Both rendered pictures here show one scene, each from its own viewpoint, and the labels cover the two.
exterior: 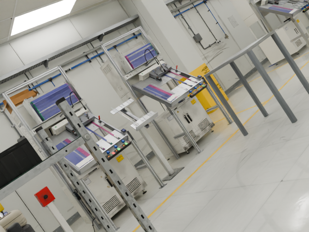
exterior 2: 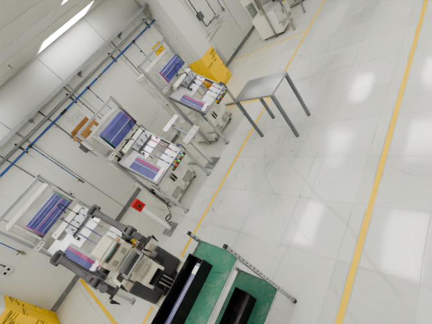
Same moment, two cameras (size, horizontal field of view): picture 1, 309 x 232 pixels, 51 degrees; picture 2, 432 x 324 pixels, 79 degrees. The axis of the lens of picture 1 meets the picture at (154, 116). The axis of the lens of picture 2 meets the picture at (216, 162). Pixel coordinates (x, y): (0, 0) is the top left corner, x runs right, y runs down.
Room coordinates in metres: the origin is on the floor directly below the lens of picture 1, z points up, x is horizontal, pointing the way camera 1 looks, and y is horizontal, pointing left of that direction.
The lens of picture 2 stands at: (-0.06, -0.22, 2.40)
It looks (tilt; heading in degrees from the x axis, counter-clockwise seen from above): 31 degrees down; 5
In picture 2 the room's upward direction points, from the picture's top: 44 degrees counter-clockwise
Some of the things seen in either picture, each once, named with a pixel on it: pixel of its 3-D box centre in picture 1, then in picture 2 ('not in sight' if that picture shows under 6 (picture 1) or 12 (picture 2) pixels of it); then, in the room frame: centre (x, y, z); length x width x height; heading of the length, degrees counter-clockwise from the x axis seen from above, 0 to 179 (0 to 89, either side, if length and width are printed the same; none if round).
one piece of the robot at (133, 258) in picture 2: not in sight; (134, 265); (1.79, 1.17, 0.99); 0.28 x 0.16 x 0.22; 123
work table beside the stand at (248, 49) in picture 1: (258, 86); (272, 107); (3.31, -1.05, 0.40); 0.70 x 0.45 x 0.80; 29
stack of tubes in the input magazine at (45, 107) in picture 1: (54, 102); (117, 129); (3.93, 0.90, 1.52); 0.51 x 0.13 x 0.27; 124
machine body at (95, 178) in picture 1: (105, 188); (166, 179); (4.00, 1.02, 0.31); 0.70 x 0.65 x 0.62; 124
